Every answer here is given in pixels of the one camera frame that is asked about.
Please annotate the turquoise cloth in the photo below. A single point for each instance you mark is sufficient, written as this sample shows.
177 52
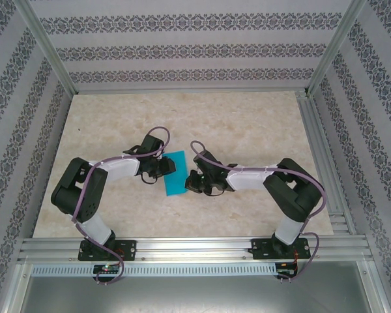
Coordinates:
176 186

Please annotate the aluminium frame post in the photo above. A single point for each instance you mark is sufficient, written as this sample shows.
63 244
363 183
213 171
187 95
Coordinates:
336 42
45 42

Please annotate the small controller circuit board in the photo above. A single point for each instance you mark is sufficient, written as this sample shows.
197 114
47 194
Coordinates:
285 265
107 269

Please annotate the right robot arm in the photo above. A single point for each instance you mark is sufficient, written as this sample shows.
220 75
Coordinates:
247 179

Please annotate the long aluminium mounting rail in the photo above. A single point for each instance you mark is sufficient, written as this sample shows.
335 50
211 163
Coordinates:
195 247

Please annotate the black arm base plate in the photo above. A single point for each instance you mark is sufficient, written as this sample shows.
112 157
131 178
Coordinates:
128 249
259 249

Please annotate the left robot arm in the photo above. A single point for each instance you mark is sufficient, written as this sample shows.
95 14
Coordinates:
120 168

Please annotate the thin aluminium frame bar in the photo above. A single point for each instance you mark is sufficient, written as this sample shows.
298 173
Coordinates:
189 91

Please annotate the aluminium side rail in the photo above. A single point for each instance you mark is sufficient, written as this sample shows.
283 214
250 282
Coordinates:
317 146

